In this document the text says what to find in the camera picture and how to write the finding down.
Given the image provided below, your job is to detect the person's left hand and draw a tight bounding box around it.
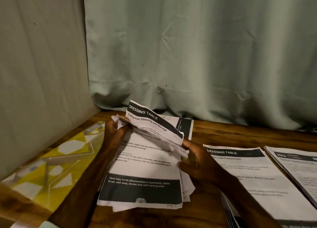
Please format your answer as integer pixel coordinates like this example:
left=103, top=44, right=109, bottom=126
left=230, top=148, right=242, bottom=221
left=100, top=115, right=132, bottom=155

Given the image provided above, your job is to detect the person's right hand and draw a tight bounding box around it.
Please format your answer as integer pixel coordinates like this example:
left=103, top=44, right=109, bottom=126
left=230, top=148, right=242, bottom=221
left=176, top=139, right=225, bottom=185

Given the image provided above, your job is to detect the single sheet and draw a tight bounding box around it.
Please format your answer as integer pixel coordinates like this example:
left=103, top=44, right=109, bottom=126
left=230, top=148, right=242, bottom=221
left=158, top=114, right=195, bottom=141

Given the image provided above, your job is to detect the dressing table paper stack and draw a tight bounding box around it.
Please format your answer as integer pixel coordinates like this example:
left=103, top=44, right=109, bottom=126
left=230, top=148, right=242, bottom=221
left=125, top=100, right=185, bottom=148

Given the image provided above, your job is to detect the wash baby bottle paper stack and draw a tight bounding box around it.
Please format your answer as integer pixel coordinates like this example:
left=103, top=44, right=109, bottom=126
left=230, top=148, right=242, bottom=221
left=96, top=116, right=196, bottom=213

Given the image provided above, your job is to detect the yellow patterned folder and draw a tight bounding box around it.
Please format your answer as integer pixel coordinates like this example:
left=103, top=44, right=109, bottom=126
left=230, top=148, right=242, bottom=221
left=0, top=121, right=106, bottom=212

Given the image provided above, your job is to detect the person's right forearm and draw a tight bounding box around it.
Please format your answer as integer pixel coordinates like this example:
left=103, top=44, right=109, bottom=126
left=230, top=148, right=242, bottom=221
left=213, top=173, right=280, bottom=228

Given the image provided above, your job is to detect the person's left forearm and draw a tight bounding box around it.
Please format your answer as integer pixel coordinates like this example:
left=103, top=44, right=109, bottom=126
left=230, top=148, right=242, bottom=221
left=40, top=146, right=117, bottom=228

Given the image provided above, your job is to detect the pale green curtain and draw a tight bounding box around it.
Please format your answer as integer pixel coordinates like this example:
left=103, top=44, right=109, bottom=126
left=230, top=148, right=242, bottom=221
left=83, top=0, right=317, bottom=131

